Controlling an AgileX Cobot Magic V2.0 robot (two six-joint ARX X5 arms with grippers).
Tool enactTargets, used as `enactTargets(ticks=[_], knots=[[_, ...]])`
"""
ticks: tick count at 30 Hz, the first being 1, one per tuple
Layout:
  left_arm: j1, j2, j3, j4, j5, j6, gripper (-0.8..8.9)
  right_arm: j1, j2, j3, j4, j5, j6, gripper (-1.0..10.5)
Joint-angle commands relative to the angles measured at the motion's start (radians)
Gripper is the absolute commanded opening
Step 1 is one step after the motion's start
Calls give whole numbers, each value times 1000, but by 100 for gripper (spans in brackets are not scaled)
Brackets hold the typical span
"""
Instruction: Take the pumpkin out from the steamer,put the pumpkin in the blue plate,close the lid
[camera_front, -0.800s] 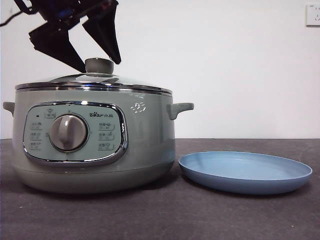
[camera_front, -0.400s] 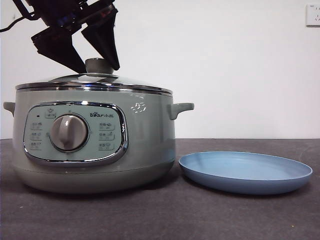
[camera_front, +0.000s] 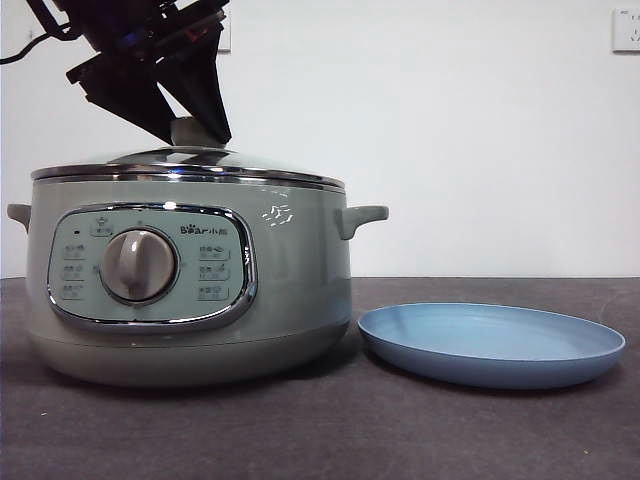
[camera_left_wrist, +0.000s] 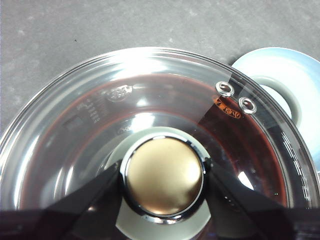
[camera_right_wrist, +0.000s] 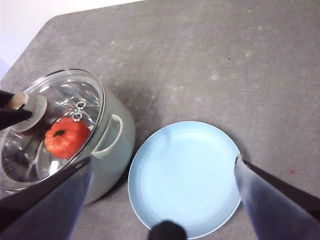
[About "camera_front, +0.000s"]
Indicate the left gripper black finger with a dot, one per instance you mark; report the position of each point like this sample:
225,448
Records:
135,107
200,85

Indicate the glass lid with green knob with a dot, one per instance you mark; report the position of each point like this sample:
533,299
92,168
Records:
192,132

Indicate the pale green electric steamer pot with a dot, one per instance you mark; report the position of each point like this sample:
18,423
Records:
300,260

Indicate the blue round plate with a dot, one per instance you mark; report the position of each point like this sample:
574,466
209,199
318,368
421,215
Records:
490,345

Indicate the white wall socket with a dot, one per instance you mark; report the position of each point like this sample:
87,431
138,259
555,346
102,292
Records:
627,30
226,40

